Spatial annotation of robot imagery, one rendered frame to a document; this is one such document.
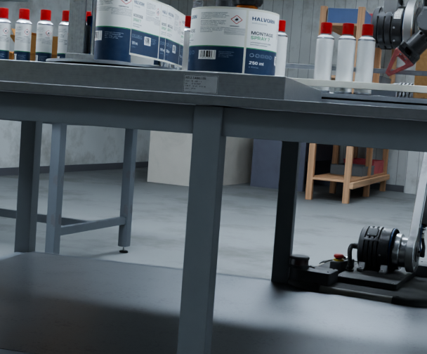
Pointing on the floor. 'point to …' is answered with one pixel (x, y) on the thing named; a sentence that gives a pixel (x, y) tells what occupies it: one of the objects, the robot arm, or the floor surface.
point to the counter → (171, 155)
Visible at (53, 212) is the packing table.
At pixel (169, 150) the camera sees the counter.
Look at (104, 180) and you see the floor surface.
